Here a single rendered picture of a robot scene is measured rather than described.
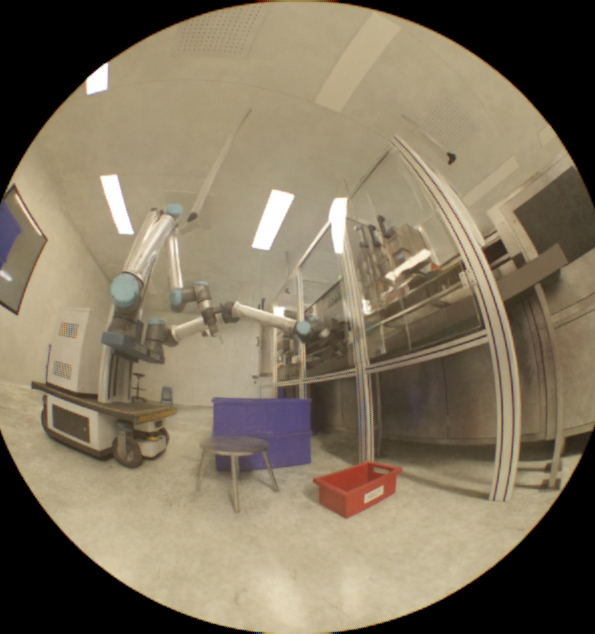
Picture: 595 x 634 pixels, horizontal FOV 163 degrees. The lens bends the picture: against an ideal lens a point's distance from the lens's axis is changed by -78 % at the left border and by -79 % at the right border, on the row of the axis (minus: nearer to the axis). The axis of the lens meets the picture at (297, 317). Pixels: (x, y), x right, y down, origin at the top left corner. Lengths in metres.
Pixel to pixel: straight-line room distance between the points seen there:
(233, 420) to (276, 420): 0.25
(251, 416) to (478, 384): 1.19
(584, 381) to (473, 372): 0.58
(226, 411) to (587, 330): 1.71
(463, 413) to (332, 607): 0.97
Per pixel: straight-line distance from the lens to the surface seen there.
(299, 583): 0.61
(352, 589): 0.59
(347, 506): 0.80
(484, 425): 1.15
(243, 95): 2.28
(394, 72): 2.40
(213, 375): 6.23
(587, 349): 1.05
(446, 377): 1.20
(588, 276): 1.08
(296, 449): 1.35
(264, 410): 1.24
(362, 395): 1.16
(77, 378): 1.42
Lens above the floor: 0.48
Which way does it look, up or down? 20 degrees up
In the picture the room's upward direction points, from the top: 2 degrees counter-clockwise
